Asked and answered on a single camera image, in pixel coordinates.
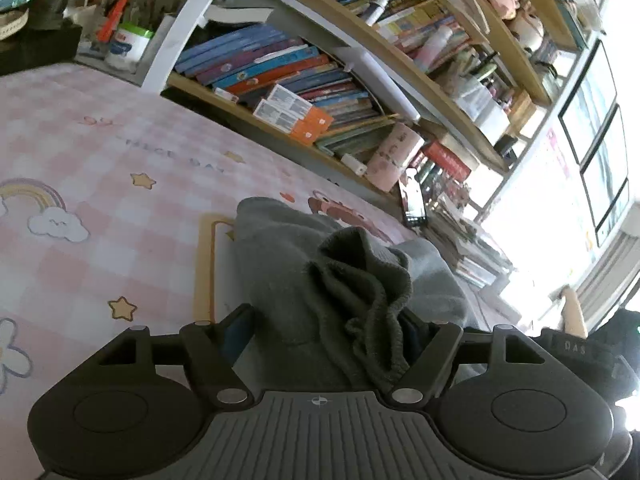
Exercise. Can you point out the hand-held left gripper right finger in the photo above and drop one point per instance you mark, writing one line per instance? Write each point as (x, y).
(420, 340)

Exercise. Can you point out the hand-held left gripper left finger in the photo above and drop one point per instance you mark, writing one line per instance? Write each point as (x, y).
(240, 332)

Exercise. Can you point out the grey sweatshirt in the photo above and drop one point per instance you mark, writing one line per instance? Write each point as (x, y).
(280, 280)

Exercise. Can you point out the person's right hand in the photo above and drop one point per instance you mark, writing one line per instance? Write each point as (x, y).
(574, 315)

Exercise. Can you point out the white slatted panel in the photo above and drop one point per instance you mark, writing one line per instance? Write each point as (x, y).
(610, 275)

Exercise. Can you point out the stack of books and papers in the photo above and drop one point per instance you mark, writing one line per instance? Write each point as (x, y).
(470, 245)

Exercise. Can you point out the black smartphone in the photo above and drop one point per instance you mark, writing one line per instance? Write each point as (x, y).
(414, 200)

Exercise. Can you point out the thick red book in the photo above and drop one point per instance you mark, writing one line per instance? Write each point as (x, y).
(447, 159)

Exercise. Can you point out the pink printed cylinder tin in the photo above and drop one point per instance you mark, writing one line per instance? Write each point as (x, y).
(392, 157)

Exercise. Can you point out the white power bank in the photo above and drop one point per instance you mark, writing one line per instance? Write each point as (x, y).
(352, 164)

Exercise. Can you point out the small black box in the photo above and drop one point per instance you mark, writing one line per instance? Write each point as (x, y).
(506, 146)

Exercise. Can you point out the orange white carton box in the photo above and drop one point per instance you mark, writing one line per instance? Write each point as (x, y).
(280, 117)
(300, 105)

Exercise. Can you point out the pink cartoon table mat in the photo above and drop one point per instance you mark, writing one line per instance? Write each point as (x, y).
(100, 160)

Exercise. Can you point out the black framed window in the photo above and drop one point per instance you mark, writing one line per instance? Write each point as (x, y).
(592, 110)

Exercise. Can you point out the white storage box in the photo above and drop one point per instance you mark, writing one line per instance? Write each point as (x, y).
(487, 110)

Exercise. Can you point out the white bar lamp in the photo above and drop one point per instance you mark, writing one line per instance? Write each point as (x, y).
(380, 80)

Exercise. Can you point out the clear pen organizer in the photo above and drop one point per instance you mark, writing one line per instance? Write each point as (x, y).
(470, 77)

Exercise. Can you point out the row of leaning picture books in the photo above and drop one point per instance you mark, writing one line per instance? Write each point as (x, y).
(240, 60)

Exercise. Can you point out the pastel striped bottle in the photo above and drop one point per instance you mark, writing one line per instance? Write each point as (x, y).
(432, 47)

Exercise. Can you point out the white wooden bookshelf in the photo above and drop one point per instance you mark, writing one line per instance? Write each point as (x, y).
(177, 35)

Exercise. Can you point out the white jar green lid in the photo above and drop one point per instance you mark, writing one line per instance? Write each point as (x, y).
(125, 47)

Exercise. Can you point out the beige plush doll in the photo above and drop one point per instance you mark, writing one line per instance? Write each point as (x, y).
(527, 30)

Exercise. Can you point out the row of colourful paperback books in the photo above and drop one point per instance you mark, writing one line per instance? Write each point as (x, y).
(400, 15)

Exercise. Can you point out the white spray bottle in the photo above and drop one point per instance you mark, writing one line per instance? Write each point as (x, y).
(377, 7)

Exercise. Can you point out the orange glue bottle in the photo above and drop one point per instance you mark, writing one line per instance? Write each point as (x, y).
(112, 17)

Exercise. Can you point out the pink wall poster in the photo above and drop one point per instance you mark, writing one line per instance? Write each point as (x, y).
(557, 155)

